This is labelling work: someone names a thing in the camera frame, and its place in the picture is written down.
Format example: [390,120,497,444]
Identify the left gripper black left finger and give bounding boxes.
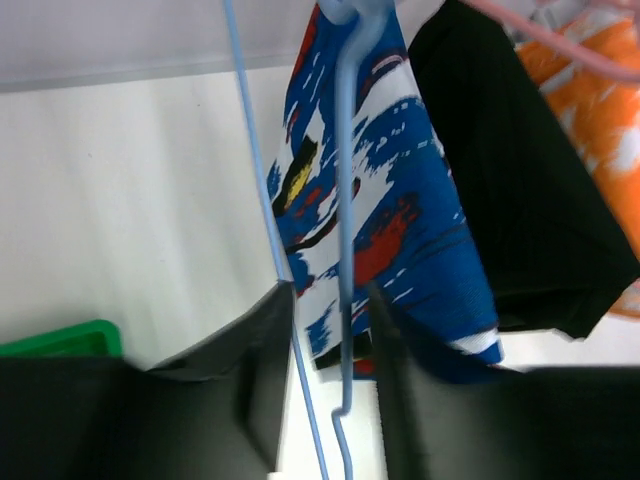
[1,281,294,480]

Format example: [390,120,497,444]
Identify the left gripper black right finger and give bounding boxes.
[369,287,639,480]

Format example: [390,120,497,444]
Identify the light blue hanger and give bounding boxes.
[223,0,394,479]

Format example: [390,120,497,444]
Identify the blue patterned trousers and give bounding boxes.
[267,8,502,378]

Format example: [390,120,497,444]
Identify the black trousers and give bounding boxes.
[409,1,639,339]

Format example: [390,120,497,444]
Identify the orange white trousers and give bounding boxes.
[514,9,640,319]

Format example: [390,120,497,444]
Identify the green plastic bin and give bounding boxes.
[1,319,123,357]

